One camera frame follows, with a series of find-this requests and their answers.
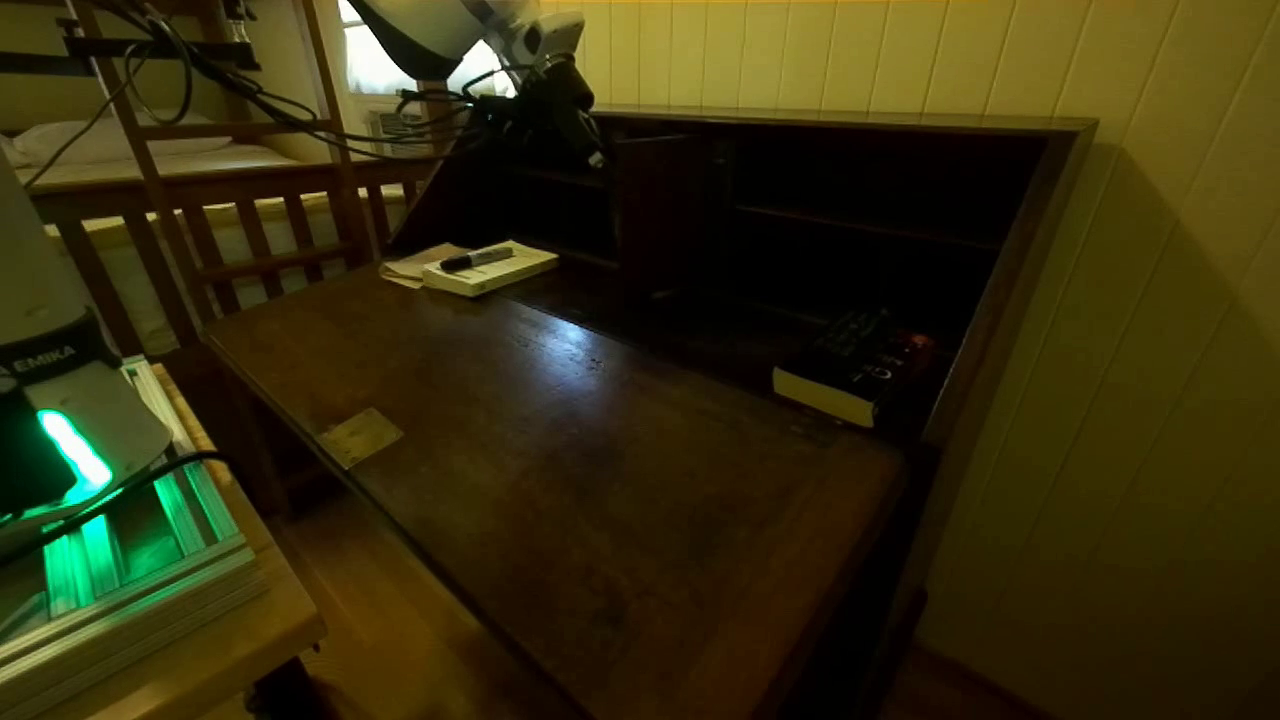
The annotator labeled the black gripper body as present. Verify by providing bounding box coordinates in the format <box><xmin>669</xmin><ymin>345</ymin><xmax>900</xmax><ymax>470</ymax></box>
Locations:
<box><xmin>500</xmin><ymin>55</ymin><xmax>601</xmax><ymax>136</ymax></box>

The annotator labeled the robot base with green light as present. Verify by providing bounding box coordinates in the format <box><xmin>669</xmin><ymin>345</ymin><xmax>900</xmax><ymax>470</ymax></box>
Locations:
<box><xmin>0</xmin><ymin>141</ymin><xmax>181</xmax><ymax>533</ymax></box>

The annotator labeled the black and white marker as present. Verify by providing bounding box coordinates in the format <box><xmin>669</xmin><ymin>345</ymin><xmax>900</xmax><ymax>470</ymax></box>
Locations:
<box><xmin>435</xmin><ymin>241</ymin><xmax>519</xmax><ymax>275</ymax></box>

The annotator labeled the wooden chair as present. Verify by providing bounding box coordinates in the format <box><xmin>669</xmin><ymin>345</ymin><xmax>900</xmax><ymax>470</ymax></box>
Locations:
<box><xmin>26</xmin><ymin>153</ymin><xmax>439</xmax><ymax>361</ymax></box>

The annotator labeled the black book with keyboard cover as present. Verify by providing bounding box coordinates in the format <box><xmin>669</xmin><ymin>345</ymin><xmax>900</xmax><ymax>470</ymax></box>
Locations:
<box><xmin>769</xmin><ymin>305</ymin><xmax>944</xmax><ymax>436</ymax></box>

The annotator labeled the small paper label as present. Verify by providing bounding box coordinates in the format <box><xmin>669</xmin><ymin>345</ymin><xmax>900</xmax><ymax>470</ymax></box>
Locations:
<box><xmin>318</xmin><ymin>404</ymin><xmax>407</xmax><ymax>470</ymax></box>

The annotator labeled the dark wooden secretary desk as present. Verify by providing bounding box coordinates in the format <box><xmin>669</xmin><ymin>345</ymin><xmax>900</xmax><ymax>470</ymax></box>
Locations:
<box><xmin>195</xmin><ymin>105</ymin><xmax>1101</xmax><ymax>720</ymax></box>

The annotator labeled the green lit device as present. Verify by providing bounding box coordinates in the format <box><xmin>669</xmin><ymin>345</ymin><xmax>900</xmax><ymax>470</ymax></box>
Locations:
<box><xmin>0</xmin><ymin>354</ymin><xmax>331</xmax><ymax>720</ymax></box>

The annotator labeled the black cable bundle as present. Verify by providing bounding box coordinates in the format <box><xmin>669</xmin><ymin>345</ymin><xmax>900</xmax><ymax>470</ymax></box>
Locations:
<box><xmin>0</xmin><ymin>0</ymin><xmax>525</xmax><ymax>191</ymax></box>

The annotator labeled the wooden ladder frame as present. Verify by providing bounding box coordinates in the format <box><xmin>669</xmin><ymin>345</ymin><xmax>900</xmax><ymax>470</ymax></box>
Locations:
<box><xmin>67</xmin><ymin>0</ymin><xmax>384</xmax><ymax>335</ymax></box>

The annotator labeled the black base cable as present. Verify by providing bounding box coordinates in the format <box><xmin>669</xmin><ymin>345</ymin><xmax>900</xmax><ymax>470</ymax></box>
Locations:
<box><xmin>0</xmin><ymin>448</ymin><xmax>233</xmax><ymax>550</ymax></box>

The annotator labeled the aluminium mounting frame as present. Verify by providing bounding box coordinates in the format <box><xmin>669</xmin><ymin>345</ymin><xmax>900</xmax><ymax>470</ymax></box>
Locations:
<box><xmin>0</xmin><ymin>455</ymin><xmax>263</xmax><ymax>688</ymax></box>

